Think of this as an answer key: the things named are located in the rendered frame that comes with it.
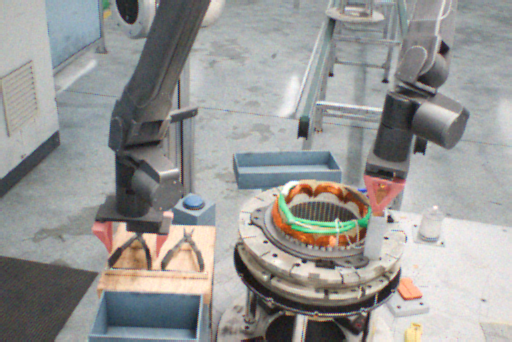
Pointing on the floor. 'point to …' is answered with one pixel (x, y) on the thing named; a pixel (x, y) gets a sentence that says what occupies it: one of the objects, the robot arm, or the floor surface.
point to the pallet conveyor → (350, 64)
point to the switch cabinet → (25, 91)
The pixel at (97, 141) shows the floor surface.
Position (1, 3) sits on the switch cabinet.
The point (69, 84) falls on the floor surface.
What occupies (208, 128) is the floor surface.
